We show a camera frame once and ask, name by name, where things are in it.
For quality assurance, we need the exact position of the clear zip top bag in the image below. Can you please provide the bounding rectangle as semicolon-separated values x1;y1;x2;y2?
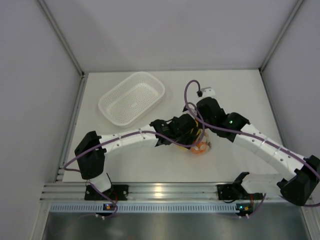
179;121;212;155

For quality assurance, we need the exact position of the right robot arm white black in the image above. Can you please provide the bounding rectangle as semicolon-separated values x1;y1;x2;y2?
184;96;320;206

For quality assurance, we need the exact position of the orange fake fruit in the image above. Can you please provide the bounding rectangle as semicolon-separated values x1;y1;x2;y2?
190;141;211;155

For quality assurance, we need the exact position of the white perforated plastic basket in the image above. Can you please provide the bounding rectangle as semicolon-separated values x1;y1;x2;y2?
97;71;166;128

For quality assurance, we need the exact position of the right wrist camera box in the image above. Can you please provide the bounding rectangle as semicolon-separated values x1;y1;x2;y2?
197;87;216;98

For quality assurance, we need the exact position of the aluminium corner frame post right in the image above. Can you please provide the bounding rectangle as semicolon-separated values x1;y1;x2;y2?
259;0;306;73

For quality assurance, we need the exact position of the aluminium corner frame post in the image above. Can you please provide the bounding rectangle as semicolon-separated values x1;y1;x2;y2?
259;0;306;73
35;0;85;76

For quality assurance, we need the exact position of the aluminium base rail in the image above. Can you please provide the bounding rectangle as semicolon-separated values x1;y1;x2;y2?
40;182;223;202

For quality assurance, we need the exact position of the white slotted cable duct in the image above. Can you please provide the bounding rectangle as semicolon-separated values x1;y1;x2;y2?
50;202;242;213

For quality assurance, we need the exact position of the aluminium corner frame post left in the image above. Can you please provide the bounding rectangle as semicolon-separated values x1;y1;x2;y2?
35;0;85;76

